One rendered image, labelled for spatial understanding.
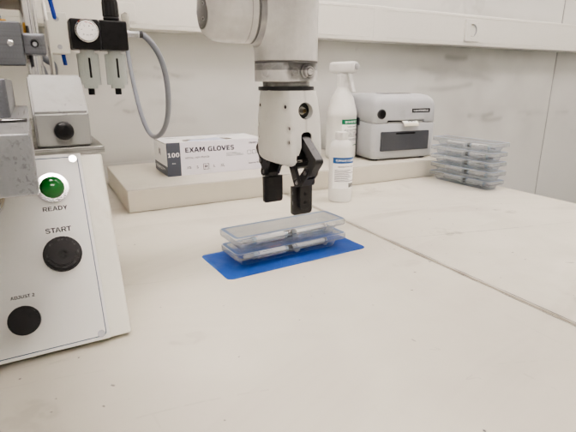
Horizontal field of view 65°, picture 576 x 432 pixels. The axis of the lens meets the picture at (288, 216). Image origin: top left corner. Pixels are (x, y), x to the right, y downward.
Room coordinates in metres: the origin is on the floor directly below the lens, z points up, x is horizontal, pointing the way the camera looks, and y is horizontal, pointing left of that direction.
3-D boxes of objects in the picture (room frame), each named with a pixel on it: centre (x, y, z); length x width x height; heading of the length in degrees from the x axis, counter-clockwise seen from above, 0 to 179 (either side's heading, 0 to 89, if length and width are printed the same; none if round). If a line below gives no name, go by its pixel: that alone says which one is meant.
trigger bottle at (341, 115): (1.24, -0.15, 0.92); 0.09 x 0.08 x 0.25; 49
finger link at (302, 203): (0.59, -0.02, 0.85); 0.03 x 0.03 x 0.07; 32
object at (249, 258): (0.63, 0.00, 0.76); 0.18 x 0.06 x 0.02; 122
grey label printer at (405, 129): (1.31, -0.27, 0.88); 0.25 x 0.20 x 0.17; 22
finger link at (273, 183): (0.68, 0.03, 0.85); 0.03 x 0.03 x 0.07; 32
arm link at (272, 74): (0.63, 0.00, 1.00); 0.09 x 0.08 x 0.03; 32
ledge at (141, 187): (1.17, 0.01, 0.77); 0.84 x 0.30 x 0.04; 118
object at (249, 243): (0.63, 0.00, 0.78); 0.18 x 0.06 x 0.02; 122
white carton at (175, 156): (1.07, 0.19, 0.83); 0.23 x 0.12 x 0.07; 118
